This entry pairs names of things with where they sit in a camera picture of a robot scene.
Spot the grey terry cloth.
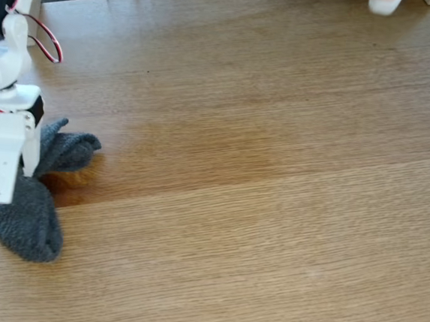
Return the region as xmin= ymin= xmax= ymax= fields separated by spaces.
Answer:
xmin=0 ymin=111 xmax=106 ymax=269

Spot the white blurred plastic object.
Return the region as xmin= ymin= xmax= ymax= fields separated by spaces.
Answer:
xmin=365 ymin=0 xmax=404 ymax=18

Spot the red servo wire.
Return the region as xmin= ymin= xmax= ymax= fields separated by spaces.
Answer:
xmin=0 ymin=9 xmax=68 ymax=65

